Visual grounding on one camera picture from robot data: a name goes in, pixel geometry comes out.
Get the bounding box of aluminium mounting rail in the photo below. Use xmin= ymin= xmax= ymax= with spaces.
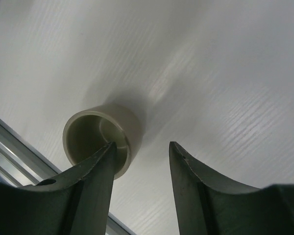
xmin=0 ymin=120 xmax=131 ymax=235

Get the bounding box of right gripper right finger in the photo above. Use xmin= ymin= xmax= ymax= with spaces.
xmin=169 ymin=141 xmax=294 ymax=235

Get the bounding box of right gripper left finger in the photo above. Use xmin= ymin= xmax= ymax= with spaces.
xmin=0 ymin=142 xmax=117 ymax=235

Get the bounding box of small grey beige cup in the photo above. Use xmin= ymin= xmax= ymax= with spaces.
xmin=62 ymin=103 xmax=143 ymax=179

